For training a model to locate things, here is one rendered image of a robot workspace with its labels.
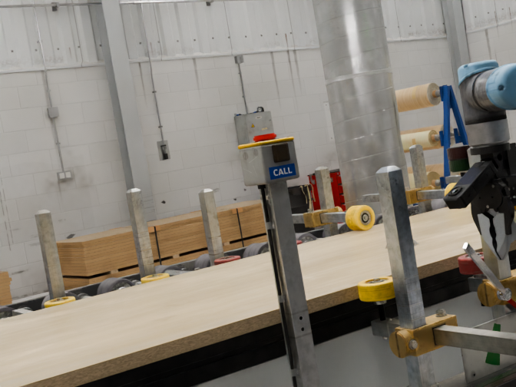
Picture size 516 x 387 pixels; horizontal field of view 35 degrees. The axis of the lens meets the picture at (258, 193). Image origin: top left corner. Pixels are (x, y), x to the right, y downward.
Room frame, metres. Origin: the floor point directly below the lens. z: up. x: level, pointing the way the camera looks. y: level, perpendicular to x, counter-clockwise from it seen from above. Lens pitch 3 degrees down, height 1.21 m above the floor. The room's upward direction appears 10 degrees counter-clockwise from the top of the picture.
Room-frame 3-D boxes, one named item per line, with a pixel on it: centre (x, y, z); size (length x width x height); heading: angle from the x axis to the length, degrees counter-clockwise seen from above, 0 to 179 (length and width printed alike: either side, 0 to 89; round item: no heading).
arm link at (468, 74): (1.52, -0.44, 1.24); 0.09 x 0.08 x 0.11; 7
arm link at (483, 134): (1.52, -0.44, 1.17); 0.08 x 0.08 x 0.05
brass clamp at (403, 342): (1.54, -0.26, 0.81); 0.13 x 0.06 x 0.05; 123
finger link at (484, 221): (1.54, -0.43, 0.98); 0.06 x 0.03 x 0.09; 123
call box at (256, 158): (1.38, -0.03, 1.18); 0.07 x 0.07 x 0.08; 33
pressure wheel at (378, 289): (1.65, -0.21, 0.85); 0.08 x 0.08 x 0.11
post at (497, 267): (1.66, -0.46, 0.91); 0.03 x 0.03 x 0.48; 33
